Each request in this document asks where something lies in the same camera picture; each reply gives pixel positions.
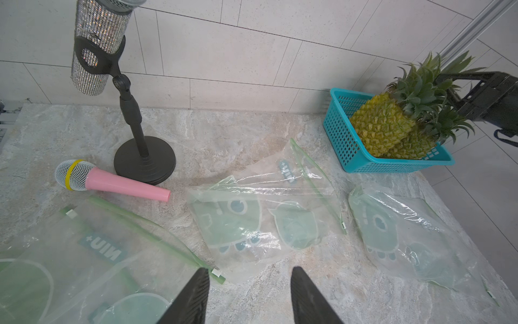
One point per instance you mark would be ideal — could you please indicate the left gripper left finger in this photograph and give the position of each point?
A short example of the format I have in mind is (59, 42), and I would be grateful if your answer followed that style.
(189, 307)

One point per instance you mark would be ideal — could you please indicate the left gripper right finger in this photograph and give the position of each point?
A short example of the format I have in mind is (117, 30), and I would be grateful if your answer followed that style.
(309, 305)

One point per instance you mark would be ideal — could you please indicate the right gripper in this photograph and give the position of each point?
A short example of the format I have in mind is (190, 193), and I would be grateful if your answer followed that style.
(493, 99)

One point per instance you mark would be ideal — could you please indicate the green pineapple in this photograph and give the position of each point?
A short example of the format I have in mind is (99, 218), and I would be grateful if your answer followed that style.
(388, 117)
(426, 135)

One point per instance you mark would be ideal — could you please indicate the zip-top bag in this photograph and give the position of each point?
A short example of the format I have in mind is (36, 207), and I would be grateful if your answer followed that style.
(405, 238)
(283, 204)
(93, 263)

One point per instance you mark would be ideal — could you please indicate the teal plastic basket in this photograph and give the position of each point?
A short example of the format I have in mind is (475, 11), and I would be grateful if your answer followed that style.
(350, 151)

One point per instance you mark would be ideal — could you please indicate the black microphone stand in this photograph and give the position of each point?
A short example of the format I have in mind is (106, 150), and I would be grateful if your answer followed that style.
(143, 158)

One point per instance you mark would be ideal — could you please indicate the pink toy microphone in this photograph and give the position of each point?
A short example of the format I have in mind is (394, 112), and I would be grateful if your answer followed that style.
(80, 175)

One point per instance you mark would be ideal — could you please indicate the right aluminium corner post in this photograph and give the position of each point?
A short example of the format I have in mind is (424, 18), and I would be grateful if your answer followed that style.
(484, 20)

